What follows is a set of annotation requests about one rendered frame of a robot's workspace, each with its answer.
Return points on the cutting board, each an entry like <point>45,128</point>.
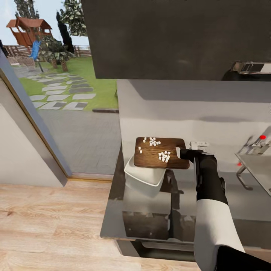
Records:
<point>147,154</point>

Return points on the cabinet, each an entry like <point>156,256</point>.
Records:
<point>203,40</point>

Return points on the dishwasher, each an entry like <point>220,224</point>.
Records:
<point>151,250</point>

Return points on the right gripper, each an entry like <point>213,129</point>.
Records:
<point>186,153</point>

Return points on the drop in sink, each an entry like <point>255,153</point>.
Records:
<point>259,165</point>

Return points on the fixed window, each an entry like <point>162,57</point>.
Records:
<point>46,64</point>

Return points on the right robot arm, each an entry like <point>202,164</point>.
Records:
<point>217,246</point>

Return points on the bowl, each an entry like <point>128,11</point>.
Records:
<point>149,175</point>

